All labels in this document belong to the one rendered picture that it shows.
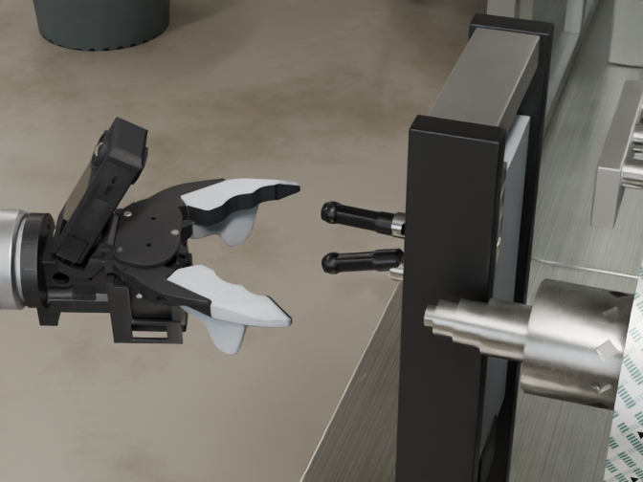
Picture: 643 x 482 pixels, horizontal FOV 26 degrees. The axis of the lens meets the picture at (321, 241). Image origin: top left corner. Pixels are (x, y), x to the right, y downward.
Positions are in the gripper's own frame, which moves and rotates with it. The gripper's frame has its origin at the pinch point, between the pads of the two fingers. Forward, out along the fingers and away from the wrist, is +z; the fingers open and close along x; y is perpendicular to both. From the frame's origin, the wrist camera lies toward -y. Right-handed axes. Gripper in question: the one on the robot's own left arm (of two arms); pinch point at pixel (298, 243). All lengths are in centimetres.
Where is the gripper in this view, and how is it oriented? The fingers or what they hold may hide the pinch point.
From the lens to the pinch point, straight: 102.1
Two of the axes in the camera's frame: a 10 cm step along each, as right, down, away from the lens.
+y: 0.0, 7.6, 6.6
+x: -0.3, 6.6, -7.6
